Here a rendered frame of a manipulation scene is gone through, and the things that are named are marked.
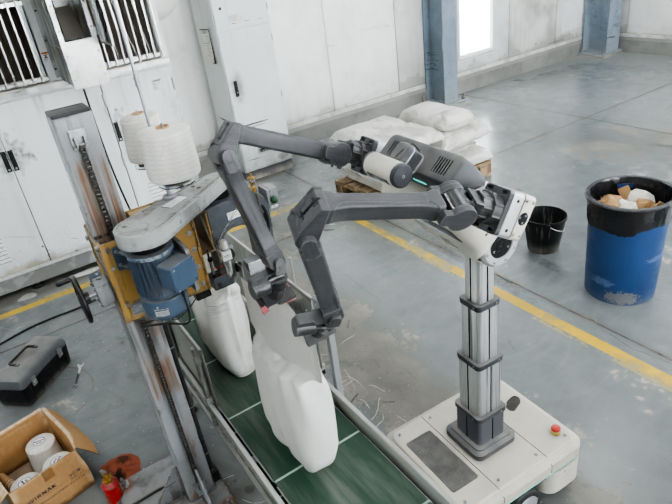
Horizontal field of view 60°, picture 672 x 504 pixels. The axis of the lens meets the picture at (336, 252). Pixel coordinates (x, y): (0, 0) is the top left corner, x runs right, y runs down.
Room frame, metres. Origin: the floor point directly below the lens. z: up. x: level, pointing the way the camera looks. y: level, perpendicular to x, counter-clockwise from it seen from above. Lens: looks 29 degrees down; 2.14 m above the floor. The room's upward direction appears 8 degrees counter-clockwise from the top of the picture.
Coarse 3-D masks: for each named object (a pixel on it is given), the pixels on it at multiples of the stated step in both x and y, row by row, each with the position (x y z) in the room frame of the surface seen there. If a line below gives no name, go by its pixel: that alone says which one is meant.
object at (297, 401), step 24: (288, 312) 1.68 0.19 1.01; (264, 336) 1.75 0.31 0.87; (288, 336) 1.59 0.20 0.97; (264, 360) 1.68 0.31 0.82; (288, 360) 1.61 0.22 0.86; (312, 360) 1.51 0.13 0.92; (264, 384) 1.71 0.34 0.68; (288, 384) 1.56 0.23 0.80; (312, 384) 1.55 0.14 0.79; (264, 408) 1.78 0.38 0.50; (288, 408) 1.55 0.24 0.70; (312, 408) 1.51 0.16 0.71; (288, 432) 1.58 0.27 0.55; (312, 432) 1.51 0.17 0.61; (336, 432) 1.57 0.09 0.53; (312, 456) 1.51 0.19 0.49
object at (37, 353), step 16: (48, 336) 3.02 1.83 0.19; (32, 352) 2.85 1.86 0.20; (48, 352) 2.86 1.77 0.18; (64, 352) 2.95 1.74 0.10; (16, 368) 2.71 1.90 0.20; (32, 368) 2.72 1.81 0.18; (48, 368) 2.80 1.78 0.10; (64, 368) 2.91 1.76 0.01; (80, 368) 2.89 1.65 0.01; (0, 384) 2.62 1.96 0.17; (16, 384) 2.60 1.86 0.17; (32, 384) 2.66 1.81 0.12; (48, 384) 2.76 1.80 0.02; (0, 400) 2.64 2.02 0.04; (16, 400) 2.62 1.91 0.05; (32, 400) 2.62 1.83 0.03
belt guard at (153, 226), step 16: (208, 176) 2.03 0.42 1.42; (176, 192) 1.91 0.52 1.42; (192, 192) 1.89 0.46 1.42; (208, 192) 1.90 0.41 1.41; (160, 208) 1.79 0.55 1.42; (176, 208) 1.77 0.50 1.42; (192, 208) 1.79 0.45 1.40; (128, 224) 1.69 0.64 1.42; (144, 224) 1.67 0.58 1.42; (160, 224) 1.66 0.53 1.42; (176, 224) 1.70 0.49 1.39; (128, 240) 1.60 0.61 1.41; (144, 240) 1.60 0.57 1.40; (160, 240) 1.62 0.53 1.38
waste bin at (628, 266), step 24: (600, 192) 3.13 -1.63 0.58; (600, 216) 2.85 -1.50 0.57; (624, 216) 2.75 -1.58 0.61; (648, 216) 2.71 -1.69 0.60; (600, 240) 2.85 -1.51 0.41; (624, 240) 2.75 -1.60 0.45; (648, 240) 2.73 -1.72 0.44; (600, 264) 2.84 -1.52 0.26; (624, 264) 2.75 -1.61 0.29; (648, 264) 2.74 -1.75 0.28; (600, 288) 2.84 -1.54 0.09; (624, 288) 2.75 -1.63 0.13; (648, 288) 2.75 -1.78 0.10
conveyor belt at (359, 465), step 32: (192, 320) 2.68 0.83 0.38; (224, 384) 2.10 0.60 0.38; (256, 384) 2.07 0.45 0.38; (224, 416) 1.99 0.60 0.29; (256, 416) 1.87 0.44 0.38; (256, 448) 1.69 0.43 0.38; (288, 448) 1.66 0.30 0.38; (352, 448) 1.62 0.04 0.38; (288, 480) 1.51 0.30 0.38; (320, 480) 1.49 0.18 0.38; (352, 480) 1.47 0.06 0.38; (384, 480) 1.45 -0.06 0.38
